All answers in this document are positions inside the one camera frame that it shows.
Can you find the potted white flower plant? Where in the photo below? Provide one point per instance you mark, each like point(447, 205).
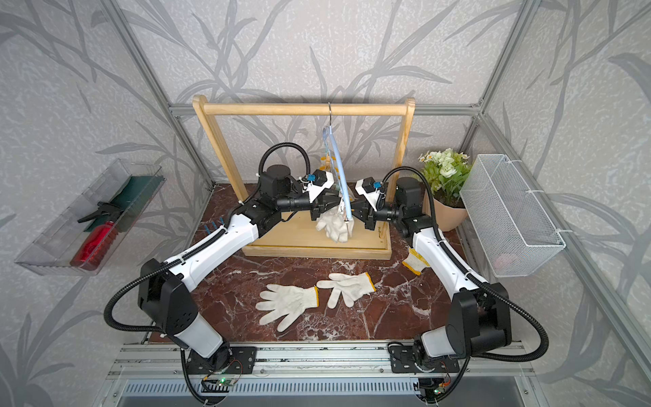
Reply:
point(446, 173)

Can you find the wooden hanging rack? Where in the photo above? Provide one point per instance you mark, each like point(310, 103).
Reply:
point(299, 237)

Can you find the aluminium front rail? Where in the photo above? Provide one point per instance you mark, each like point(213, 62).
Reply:
point(336, 359)

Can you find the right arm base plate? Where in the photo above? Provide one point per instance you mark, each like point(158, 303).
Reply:
point(408, 358)

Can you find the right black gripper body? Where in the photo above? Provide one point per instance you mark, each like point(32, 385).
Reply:
point(392, 214)

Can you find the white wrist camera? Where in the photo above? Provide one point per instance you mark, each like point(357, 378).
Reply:
point(315, 184)
point(370, 189)

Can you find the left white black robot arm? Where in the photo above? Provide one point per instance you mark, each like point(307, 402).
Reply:
point(165, 288)

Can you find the yellow patterned glove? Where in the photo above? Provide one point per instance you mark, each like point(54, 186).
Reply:
point(415, 263)

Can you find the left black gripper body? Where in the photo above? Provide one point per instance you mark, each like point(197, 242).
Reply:
point(295, 202)

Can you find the blue clip hanger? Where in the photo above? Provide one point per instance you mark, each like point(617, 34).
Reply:
point(337, 170)

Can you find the white glove far left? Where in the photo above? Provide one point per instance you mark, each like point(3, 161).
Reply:
point(287, 303)

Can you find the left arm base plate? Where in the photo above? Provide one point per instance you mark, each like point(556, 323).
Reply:
point(238, 360)

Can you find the blue hand rake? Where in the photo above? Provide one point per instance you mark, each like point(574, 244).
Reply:
point(211, 226)

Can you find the white glove under pile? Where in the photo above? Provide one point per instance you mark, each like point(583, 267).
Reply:
point(348, 287)

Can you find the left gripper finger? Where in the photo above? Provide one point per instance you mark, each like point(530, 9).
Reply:
point(330, 197)
point(319, 210)

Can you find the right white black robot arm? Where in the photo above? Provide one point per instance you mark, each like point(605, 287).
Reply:
point(479, 321)

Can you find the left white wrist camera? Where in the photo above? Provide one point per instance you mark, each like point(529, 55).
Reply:
point(315, 184)

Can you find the white wire basket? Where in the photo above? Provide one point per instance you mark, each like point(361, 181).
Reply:
point(515, 232)

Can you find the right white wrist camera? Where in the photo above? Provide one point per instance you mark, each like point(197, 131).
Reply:
point(370, 189)

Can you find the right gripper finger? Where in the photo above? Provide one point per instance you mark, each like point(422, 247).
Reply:
point(360, 204)
point(367, 219)

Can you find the clear plastic wall tray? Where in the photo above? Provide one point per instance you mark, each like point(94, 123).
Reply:
point(81, 240)

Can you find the red spray bottle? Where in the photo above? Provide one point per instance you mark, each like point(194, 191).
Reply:
point(95, 247)

